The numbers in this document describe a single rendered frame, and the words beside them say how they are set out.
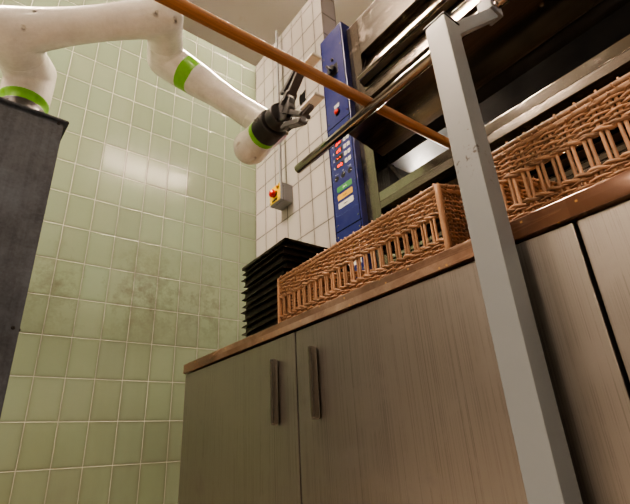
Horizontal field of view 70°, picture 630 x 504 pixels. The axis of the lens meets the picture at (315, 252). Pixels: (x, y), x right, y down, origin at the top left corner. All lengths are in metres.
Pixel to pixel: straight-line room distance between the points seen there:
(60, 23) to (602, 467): 1.50
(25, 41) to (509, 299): 1.35
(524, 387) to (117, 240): 1.81
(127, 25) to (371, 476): 1.32
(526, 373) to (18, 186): 1.21
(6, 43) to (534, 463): 1.47
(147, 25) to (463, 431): 1.34
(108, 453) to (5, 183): 1.04
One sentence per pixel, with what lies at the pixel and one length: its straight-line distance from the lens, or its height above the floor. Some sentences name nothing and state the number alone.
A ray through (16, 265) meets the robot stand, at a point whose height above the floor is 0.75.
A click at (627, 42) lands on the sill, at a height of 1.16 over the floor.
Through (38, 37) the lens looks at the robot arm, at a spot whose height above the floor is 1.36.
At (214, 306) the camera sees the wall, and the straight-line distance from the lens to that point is 2.17.
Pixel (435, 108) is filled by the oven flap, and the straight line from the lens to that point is 1.68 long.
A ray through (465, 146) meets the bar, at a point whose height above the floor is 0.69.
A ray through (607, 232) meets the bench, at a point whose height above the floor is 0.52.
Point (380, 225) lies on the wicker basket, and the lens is 0.92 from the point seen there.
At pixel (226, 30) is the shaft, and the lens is 1.14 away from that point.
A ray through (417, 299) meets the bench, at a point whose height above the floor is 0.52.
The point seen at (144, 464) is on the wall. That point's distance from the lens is 1.98.
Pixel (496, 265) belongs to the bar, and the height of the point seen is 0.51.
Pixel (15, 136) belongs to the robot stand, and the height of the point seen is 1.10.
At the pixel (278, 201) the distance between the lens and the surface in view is 2.18.
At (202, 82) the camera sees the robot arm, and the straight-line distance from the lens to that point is 1.60.
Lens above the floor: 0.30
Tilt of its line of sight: 24 degrees up
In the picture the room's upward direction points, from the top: 3 degrees counter-clockwise
